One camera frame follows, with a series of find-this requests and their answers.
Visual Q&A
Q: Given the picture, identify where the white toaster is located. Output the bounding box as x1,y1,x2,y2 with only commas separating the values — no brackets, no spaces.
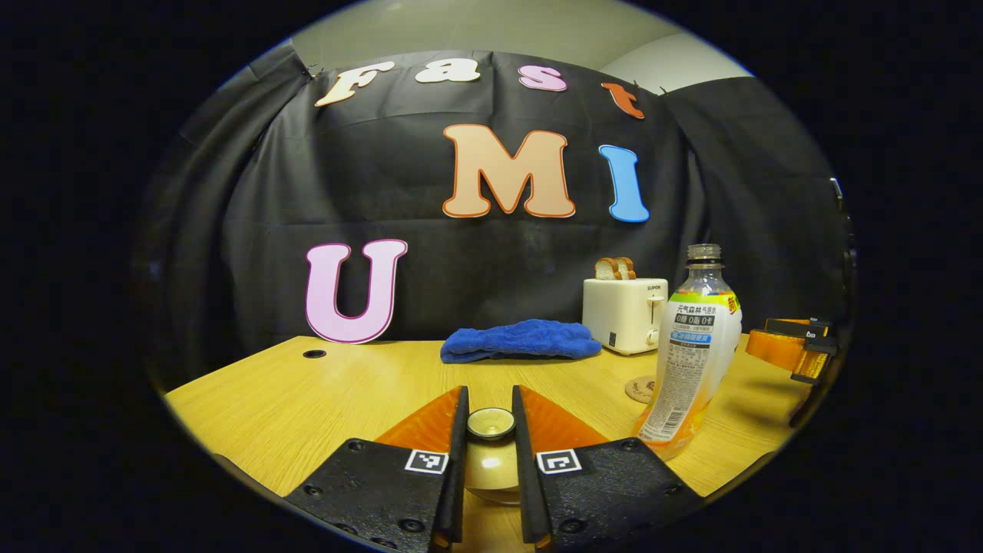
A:
582,277,669,356

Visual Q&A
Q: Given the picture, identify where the clear plastic water bottle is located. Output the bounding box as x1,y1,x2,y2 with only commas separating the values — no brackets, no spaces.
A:
634,243,743,462

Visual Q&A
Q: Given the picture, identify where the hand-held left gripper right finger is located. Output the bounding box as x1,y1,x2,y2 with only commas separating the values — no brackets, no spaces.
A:
511,384,703,552

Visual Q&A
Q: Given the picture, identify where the blue towel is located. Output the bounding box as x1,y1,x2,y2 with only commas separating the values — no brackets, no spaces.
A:
440,320,603,364

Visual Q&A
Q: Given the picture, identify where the black backdrop cloth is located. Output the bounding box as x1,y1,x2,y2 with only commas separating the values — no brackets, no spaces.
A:
131,38,858,392

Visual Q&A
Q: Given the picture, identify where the white teacup lid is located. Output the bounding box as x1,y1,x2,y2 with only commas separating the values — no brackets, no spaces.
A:
463,407,522,505

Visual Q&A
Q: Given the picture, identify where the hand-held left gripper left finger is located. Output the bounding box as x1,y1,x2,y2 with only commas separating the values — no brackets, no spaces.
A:
283,386,471,552

